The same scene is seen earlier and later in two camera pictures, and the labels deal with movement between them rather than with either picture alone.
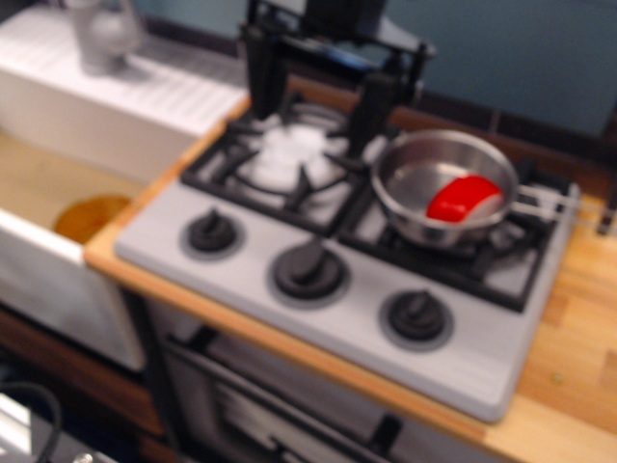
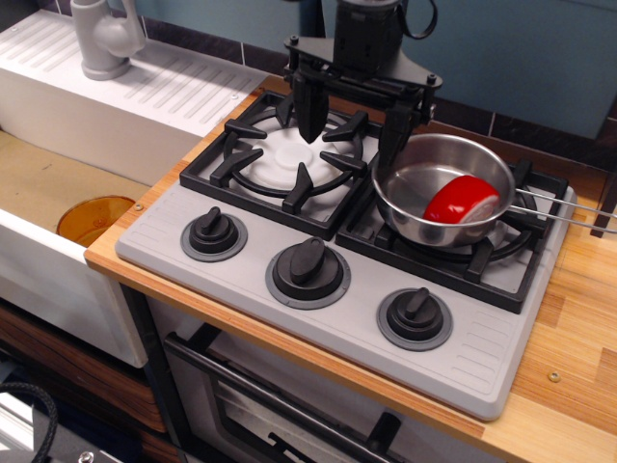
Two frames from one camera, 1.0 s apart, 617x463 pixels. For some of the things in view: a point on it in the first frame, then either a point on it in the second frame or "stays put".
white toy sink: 66,134 stays put
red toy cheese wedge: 465,199 stays put
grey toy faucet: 107,34 stays put
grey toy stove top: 276,218 stays put
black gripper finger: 375,104 -> 399,121
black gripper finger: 267,59 -> 311,101
